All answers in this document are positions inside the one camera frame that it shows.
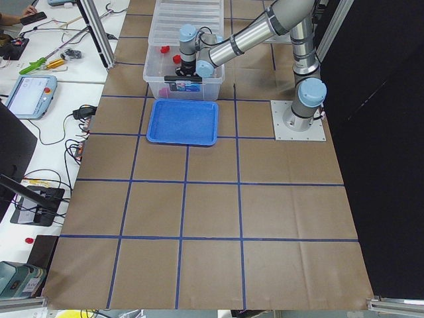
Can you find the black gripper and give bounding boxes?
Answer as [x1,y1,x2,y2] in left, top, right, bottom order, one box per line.
[175,61,197,76]

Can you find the clear plastic box lid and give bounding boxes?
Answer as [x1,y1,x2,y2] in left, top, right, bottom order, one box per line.
[148,0,224,46]

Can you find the red block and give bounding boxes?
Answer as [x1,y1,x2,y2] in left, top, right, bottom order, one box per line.
[160,46,170,54]
[172,55,182,64]

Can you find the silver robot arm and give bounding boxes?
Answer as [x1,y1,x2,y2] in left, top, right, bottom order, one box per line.
[176,1,327,132]

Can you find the clear plastic storage box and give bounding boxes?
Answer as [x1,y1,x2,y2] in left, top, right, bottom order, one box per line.
[142,42,226,101]

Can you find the blue plastic tray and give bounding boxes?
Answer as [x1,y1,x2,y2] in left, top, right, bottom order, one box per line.
[146,99,219,146]

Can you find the person hand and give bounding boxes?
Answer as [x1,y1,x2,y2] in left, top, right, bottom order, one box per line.
[22,5,38,17]

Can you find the black power adapter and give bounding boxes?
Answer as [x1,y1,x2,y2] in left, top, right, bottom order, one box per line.
[72,105,97,120]

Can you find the black phone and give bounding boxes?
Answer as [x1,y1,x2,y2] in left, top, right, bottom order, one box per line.
[20,12,47,25]

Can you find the teach pendant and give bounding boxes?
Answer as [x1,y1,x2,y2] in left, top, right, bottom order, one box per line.
[5,75,58,120]

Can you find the black monitor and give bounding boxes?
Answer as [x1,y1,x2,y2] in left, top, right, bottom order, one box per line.
[0,105,60,217]

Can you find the black box latch handle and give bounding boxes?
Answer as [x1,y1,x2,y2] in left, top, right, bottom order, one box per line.
[164,76,203,83]

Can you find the aluminium frame post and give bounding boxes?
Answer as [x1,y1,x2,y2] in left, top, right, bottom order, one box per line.
[76,0,115,70]

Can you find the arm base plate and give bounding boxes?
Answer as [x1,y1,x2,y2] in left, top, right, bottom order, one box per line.
[270,100,326,142]

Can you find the green handled reacher grabber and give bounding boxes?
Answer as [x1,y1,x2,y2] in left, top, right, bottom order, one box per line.
[19,4,114,75]

